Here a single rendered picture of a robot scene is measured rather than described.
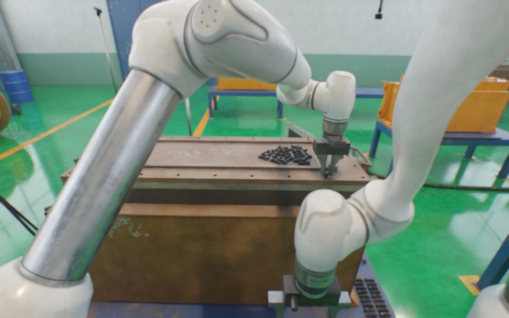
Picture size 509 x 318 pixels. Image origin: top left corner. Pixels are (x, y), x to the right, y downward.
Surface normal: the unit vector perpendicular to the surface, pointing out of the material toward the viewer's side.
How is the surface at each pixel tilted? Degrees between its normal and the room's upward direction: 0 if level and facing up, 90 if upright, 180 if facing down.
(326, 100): 89
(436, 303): 0
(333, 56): 90
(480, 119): 90
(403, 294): 0
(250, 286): 90
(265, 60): 117
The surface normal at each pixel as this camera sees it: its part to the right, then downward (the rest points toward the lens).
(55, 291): 0.80, -0.42
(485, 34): -0.45, 0.71
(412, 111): -0.73, 0.62
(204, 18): -0.41, 0.07
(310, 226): -0.65, 0.18
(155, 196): -0.01, 0.46
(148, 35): -0.40, -0.22
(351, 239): 0.55, 0.25
